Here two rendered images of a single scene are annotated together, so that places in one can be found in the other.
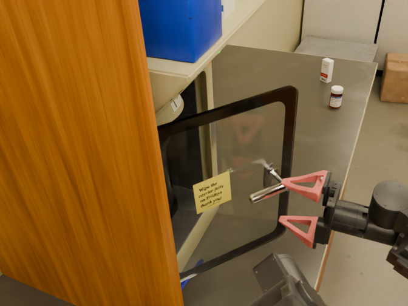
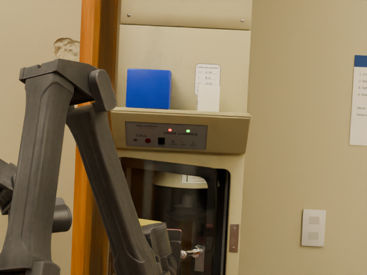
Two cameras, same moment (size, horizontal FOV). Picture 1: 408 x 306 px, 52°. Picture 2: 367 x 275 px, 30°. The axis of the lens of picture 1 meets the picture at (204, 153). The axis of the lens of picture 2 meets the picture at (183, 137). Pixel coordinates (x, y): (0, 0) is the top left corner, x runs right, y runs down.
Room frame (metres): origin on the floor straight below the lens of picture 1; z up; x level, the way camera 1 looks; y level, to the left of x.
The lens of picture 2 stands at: (-0.07, -1.46, 1.53)
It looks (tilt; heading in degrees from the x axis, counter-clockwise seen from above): 3 degrees down; 64
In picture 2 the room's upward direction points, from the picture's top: 3 degrees clockwise
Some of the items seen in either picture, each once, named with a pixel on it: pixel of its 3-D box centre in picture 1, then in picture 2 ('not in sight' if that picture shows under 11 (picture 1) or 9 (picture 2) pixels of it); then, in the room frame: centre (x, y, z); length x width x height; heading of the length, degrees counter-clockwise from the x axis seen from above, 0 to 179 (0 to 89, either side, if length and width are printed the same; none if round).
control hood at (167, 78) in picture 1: (202, 56); (179, 131); (0.65, -0.01, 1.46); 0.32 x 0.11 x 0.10; 153
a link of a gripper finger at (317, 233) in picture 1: (303, 220); not in sight; (0.54, -0.18, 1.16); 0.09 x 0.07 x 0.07; 63
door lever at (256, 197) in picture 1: (266, 186); (176, 250); (0.60, -0.12, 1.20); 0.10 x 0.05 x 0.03; 114
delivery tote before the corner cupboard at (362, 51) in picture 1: (333, 67); not in sight; (3.12, -1.12, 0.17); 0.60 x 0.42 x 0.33; 61
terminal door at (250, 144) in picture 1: (226, 193); (160, 247); (0.60, -0.04, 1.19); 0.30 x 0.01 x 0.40; 114
